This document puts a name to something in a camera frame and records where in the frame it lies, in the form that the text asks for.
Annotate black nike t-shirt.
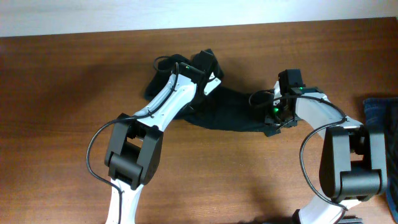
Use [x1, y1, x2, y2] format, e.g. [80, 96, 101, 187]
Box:
[144, 54, 272, 136]

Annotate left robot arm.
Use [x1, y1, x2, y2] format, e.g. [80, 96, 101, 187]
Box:
[104, 49, 222, 223]

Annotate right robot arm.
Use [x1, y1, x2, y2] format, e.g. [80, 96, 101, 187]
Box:
[260, 69, 387, 224]

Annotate blue denim jeans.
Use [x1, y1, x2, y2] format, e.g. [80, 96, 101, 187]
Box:
[363, 97, 398, 223]

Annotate right black camera cable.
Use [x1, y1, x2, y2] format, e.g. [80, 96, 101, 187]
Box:
[248, 89, 348, 211]

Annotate black camera cable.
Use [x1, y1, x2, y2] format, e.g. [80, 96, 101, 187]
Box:
[86, 55, 180, 224]
[248, 89, 348, 211]

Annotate left black camera cable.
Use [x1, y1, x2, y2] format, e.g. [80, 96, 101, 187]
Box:
[86, 55, 180, 224]

